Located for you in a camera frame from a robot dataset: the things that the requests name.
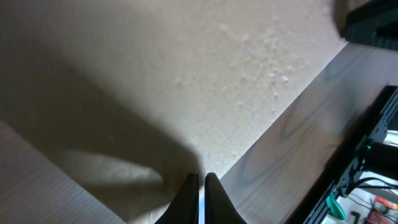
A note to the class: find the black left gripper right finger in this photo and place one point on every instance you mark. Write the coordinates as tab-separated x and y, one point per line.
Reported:
218	207

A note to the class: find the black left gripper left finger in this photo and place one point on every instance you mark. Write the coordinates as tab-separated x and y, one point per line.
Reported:
183	209

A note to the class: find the brown cardboard box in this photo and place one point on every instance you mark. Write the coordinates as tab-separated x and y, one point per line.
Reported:
128	97

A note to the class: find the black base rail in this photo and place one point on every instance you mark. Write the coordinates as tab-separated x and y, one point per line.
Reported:
363	150

